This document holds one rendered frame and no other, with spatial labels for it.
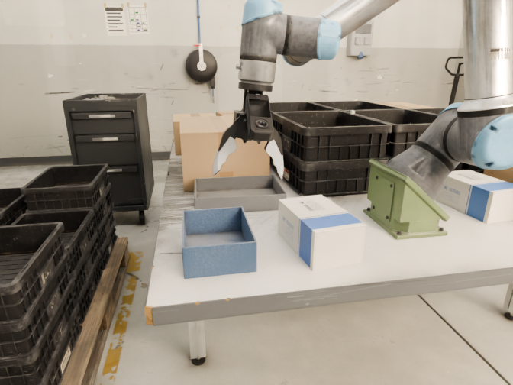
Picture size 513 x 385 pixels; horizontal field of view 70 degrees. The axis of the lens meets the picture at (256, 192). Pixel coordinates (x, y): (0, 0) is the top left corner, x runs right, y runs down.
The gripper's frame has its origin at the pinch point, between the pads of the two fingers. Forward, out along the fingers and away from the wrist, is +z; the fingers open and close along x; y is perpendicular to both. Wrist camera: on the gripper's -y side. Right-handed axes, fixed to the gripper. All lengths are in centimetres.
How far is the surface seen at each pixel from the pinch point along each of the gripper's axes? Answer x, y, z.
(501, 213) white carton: -71, 5, 8
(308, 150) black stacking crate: -22.9, 30.8, -1.0
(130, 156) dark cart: 54, 177, 40
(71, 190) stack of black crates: 65, 90, 36
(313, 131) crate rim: -23.1, 29.7, -7.1
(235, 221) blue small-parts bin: 0.7, 9.6, 14.3
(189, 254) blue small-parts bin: 11.8, -10.3, 13.1
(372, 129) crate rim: -42, 31, -9
